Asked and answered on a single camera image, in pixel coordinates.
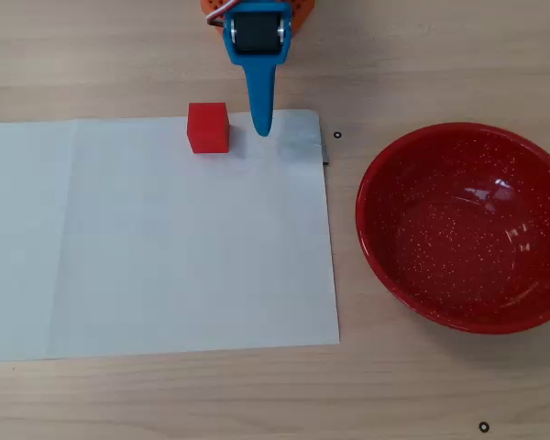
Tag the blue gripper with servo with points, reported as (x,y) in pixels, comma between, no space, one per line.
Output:
(257,34)

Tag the red cube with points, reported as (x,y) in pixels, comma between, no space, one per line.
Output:
(208,128)

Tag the red speckled bowl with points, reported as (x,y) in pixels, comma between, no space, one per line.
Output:
(463,238)

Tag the white paper sheet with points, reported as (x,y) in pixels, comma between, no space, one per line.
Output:
(165,238)

